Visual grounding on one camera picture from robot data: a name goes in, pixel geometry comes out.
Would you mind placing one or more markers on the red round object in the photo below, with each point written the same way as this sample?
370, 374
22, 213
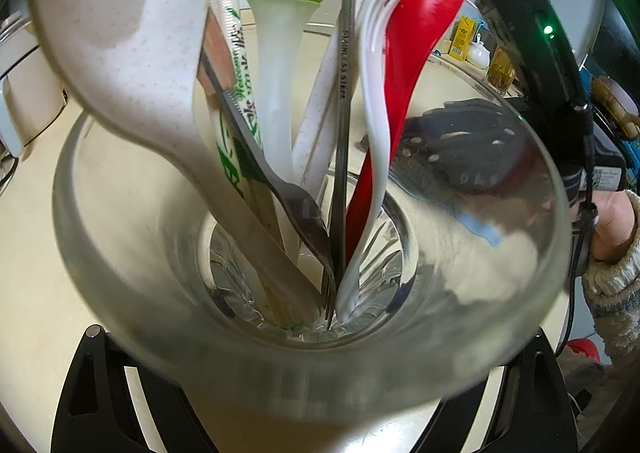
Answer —
584, 348

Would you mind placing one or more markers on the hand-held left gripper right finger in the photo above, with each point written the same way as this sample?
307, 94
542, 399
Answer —
555, 433

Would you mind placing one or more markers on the pink electric cooker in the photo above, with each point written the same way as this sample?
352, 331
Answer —
25, 103

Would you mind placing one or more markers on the paper-wrapped wooden chopsticks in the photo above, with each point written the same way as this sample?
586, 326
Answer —
245, 98

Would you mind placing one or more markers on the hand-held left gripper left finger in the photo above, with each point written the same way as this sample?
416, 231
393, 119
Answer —
112, 408

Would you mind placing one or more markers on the person's right forearm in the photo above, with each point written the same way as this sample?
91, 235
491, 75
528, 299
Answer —
617, 298

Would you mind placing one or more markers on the blue plastic fork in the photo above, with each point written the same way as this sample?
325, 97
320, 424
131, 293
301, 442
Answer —
482, 230

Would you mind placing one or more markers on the stainless steel spoon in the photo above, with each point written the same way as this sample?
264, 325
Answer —
344, 83

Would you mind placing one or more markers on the yellow carton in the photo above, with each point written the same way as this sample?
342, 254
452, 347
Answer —
461, 38

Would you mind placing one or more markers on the white plastic fork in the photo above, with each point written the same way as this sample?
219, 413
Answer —
377, 158

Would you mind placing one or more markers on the person's right hand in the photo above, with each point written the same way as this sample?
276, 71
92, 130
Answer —
612, 228

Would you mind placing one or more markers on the clear ribbed drinking glass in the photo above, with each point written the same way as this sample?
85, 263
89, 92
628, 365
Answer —
300, 373

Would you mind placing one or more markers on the white speckled banded chopsticks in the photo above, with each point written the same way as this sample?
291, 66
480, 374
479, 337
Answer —
320, 103

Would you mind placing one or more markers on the white speckled spoon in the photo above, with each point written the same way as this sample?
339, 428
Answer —
125, 8

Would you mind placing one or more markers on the red plastic spoon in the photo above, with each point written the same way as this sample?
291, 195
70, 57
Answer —
430, 8

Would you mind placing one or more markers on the small white jar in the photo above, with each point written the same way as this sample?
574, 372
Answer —
478, 53

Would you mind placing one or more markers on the glass of tea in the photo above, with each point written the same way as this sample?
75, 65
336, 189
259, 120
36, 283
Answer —
500, 73

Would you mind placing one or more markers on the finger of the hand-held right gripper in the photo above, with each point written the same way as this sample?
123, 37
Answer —
465, 123
465, 165

